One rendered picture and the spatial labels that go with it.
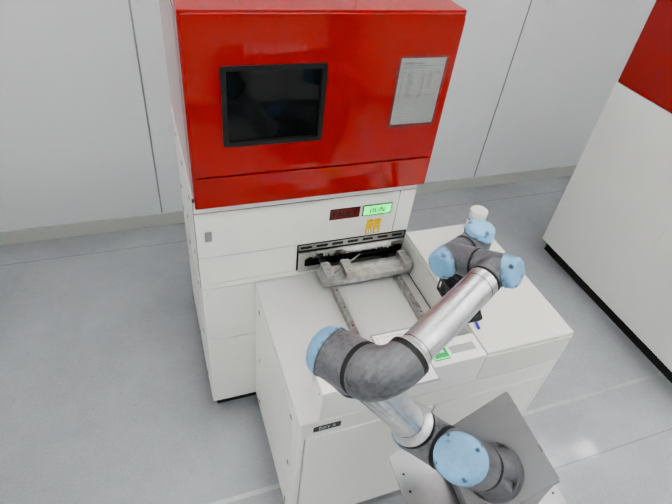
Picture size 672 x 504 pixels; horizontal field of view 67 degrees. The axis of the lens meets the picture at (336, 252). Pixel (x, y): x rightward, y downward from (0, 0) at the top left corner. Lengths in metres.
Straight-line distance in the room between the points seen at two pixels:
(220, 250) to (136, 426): 1.09
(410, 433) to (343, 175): 0.84
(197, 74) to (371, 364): 0.87
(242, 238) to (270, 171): 0.31
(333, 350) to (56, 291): 2.44
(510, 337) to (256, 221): 0.94
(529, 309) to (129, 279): 2.26
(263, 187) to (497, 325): 0.90
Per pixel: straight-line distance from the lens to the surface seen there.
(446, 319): 1.07
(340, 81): 1.54
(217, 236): 1.79
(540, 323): 1.88
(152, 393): 2.70
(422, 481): 1.58
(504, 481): 1.44
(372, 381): 0.99
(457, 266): 1.24
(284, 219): 1.81
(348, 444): 1.82
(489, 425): 1.55
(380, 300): 1.96
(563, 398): 3.03
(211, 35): 1.41
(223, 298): 2.01
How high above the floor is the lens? 2.21
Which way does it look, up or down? 41 degrees down
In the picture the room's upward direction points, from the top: 8 degrees clockwise
